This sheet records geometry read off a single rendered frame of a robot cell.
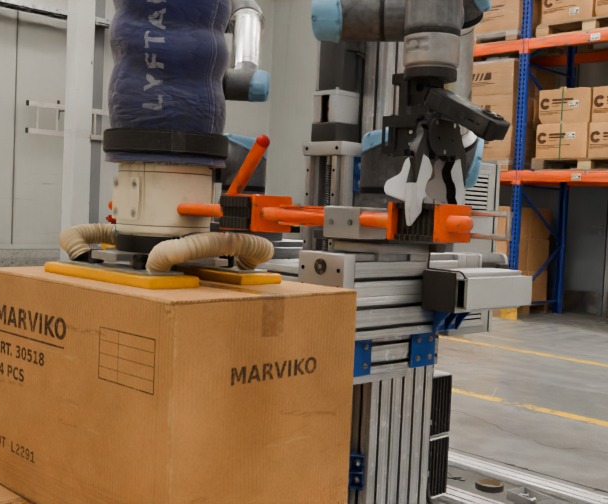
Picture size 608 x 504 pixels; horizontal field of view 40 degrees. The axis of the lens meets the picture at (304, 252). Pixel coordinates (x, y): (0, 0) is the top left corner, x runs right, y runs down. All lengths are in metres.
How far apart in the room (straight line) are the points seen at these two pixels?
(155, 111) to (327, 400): 0.57
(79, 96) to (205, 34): 3.68
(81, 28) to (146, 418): 4.10
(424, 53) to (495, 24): 8.69
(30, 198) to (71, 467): 10.33
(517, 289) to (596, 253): 8.38
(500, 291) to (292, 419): 0.72
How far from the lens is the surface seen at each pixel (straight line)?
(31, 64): 11.86
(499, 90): 9.64
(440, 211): 1.08
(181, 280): 1.39
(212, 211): 1.41
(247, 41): 2.18
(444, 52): 1.14
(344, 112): 2.11
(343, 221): 1.20
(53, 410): 1.52
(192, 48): 1.49
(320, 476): 1.50
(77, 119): 5.15
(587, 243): 10.43
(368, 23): 1.26
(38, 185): 11.79
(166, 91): 1.48
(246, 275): 1.48
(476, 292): 1.88
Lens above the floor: 1.08
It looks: 3 degrees down
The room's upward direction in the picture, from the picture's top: 3 degrees clockwise
